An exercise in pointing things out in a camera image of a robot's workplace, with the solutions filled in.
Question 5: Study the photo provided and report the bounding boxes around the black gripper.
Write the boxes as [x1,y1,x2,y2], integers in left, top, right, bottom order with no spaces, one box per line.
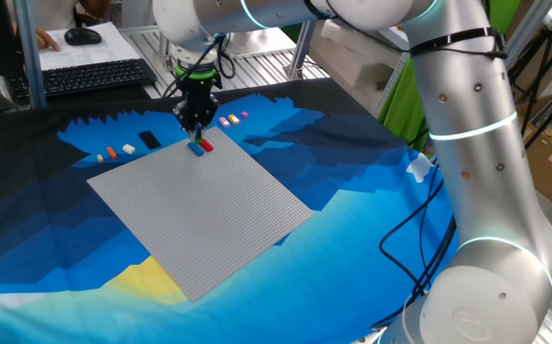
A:
[172,77,221,140]

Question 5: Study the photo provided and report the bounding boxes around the black Lego plate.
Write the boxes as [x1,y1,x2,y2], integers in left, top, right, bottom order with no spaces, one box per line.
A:
[137,129,163,151]

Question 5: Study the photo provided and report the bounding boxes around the grey Lego baseplate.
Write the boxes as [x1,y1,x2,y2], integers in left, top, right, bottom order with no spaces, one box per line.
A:
[86,125,315,303]

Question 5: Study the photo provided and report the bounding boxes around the person's hand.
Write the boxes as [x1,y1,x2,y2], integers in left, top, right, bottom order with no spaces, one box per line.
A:
[34,23,62,53]

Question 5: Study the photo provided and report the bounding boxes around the white paper sheet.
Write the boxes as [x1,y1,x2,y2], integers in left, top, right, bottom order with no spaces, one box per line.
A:
[36,21,141,72]

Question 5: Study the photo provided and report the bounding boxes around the black keyboard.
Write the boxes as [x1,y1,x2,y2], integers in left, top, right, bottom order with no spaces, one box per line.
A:
[8,57,159,100]

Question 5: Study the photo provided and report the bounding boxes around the black computer mouse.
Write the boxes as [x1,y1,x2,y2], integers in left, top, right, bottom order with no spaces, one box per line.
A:
[64,27,103,47]

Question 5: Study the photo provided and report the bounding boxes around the white foam block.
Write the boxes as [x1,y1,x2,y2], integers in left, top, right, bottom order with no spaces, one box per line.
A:
[308,18,411,117]

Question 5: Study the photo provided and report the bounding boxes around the person in white shirt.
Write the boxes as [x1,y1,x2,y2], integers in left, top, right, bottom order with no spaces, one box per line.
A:
[6,0,110,32]

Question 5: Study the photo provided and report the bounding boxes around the blue mountain print cloth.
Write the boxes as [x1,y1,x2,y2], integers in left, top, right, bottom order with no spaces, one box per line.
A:
[0,77,461,344]

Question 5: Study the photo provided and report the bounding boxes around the green curtain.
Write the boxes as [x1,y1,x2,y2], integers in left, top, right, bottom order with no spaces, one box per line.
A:
[378,0,523,140]

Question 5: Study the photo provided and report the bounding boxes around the black tripod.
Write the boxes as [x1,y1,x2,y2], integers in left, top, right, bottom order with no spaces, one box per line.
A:
[507,28,552,149]

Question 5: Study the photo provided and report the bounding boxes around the green flange ring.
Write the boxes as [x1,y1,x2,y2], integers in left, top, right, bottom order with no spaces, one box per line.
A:
[174,60,223,83]

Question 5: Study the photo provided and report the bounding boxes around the aluminium frame post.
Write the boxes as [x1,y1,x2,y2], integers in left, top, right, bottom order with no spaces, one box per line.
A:
[159,35,178,73]
[287,19,316,81]
[503,0,552,68]
[12,0,48,110]

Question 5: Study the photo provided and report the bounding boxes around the black velcro strap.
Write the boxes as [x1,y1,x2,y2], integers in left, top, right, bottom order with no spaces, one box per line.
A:
[409,27,507,61]

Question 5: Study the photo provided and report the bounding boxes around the black base cables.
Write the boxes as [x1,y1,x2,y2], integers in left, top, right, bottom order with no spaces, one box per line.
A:
[371,164,457,331]

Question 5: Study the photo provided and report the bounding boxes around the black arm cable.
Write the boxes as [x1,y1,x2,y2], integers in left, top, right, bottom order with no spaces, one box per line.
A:
[162,0,509,99]

